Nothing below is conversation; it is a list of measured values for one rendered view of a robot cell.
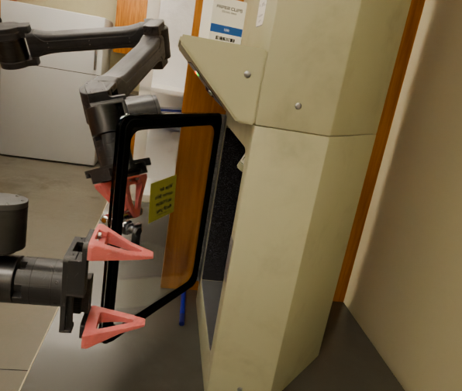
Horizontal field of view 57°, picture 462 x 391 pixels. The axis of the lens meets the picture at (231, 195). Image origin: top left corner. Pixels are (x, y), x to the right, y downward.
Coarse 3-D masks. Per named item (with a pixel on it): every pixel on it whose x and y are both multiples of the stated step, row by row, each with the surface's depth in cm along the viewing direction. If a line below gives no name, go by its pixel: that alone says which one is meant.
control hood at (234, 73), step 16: (192, 48) 54; (208, 48) 54; (224, 48) 55; (240, 48) 55; (256, 48) 55; (208, 64) 55; (224, 64) 55; (240, 64) 56; (256, 64) 56; (208, 80) 56; (224, 80) 56; (240, 80) 56; (256, 80) 56; (224, 96) 57; (240, 96) 57; (256, 96) 57; (240, 112) 57; (256, 112) 58
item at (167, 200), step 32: (192, 128) 79; (160, 160) 73; (192, 160) 82; (128, 192) 68; (160, 192) 76; (192, 192) 86; (160, 224) 79; (192, 224) 89; (160, 256) 82; (192, 256) 94; (128, 288) 75; (160, 288) 85
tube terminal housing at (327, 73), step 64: (256, 0) 69; (320, 0) 54; (384, 0) 61; (320, 64) 57; (384, 64) 68; (256, 128) 58; (320, 128) 60; (256, 192) 61; (320, 192) 63; (256, 256) 64; (320, 256) 72; (256, 320) 68; (320, 320) 83; (256, 384) 72
